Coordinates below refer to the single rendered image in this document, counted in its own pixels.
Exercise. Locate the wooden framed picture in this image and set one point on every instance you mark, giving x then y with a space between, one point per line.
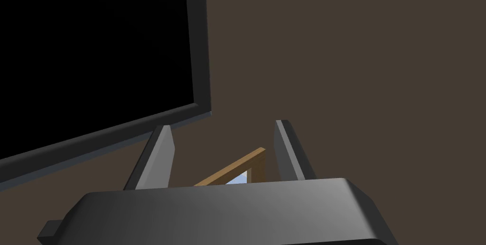
243 169

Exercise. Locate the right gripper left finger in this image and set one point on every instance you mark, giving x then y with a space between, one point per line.
156 163

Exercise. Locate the black flat screen television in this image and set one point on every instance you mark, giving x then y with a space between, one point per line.
95 55

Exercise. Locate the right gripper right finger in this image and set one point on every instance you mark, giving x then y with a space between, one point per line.
290 154

